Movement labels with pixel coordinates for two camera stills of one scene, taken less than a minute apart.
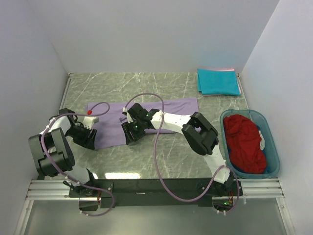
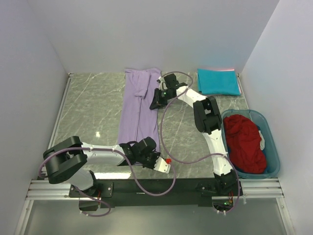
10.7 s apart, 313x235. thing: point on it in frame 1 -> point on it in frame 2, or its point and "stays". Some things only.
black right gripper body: [136, 129] -> [163, 96]
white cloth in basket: [262, 141] stays
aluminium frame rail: [58, 190] stays
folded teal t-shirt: [217, 82] stays
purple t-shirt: [106, 118] -> [137, 121]
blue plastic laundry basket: [273, 162] stays
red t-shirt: [244, 144] stays
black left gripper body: [80, 135] -> [149, 161]
